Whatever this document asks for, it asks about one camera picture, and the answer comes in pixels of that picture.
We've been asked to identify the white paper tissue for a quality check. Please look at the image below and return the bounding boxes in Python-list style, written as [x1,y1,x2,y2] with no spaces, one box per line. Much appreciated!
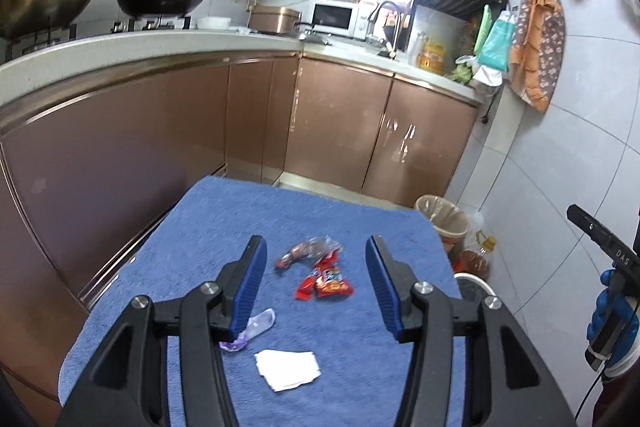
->
[254,349,322,393]

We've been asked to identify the gas stove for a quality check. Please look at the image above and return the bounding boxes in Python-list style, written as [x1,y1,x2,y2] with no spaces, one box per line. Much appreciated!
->
[5,14,193,58]

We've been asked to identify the white round trash bin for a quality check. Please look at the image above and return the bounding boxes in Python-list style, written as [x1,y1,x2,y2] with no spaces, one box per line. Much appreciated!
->
[452,272,498,308]

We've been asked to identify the brown rice cooker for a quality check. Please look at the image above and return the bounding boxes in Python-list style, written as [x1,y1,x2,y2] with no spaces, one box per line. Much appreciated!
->
[249,5,302,35]

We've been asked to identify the white crumpled bag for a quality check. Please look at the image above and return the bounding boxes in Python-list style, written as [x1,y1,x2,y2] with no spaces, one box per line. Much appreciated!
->
[470,66,505,90]

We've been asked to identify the black kitchen faucet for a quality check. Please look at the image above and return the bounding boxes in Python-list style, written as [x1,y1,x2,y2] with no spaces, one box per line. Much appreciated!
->
[367,0,403,60]

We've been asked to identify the red snack packet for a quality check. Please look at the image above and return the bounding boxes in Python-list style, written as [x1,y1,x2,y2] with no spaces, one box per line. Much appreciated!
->
[295,252,355,302]

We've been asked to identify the clear red-print wrapper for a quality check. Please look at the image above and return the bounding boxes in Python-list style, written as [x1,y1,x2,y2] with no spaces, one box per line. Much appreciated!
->
[274,234,343,270]

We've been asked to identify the teal hanging bag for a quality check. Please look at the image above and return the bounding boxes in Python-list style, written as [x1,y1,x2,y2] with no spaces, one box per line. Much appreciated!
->
[477,4,518,72]

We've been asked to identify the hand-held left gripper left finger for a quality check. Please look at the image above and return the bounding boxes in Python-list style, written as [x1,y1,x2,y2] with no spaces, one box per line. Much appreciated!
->
[55,235,268,427]

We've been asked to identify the green leafy vegetables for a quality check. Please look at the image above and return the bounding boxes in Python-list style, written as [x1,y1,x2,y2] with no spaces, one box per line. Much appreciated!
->
[447,54,481,82]

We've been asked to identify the white microwave oven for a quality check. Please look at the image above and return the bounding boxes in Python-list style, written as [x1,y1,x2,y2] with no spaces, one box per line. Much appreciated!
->
[305,0,362,40]

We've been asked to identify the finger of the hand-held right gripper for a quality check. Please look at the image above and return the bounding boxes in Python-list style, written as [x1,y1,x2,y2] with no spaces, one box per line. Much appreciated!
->
[567,204,599,236]

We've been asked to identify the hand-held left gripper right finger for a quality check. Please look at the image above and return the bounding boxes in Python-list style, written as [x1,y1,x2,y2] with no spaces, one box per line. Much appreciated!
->
[365,235,578,427]

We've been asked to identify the brown kitchen base cabinet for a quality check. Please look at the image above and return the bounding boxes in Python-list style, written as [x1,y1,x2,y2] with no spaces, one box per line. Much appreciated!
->
[0,49,483,408]

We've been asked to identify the black bin liner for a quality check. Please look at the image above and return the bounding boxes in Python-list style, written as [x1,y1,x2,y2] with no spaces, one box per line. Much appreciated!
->
[457,279,496,308]

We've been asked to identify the cooking oil bottle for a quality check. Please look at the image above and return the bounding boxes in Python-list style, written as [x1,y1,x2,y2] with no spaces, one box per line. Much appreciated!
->
[457,229,498,280]

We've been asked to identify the beige trash bin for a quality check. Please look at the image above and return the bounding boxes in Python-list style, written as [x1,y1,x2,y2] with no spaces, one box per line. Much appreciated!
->
[415,194,472,258]

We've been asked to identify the black cable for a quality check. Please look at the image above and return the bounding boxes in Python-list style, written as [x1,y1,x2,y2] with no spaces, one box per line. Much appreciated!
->
[575,367,603,427]

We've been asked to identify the blue towel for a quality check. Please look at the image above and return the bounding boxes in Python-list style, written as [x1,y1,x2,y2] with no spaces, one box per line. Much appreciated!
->
[57,175,468,427]

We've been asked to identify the person's right hand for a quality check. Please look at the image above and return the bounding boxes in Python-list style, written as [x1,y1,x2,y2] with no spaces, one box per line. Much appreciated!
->
[587,269,640,360]

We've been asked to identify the yellow detergent bottle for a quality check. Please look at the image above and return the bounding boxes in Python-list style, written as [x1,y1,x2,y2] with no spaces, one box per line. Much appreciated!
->
[420,42,447,75]

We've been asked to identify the orange brown apron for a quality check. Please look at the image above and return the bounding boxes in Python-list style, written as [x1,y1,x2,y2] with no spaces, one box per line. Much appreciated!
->
[509,0,567,114]

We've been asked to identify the purple plastic wrapper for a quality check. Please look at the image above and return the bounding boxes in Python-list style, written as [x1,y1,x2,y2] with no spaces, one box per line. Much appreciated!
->
[219,308,277,353]

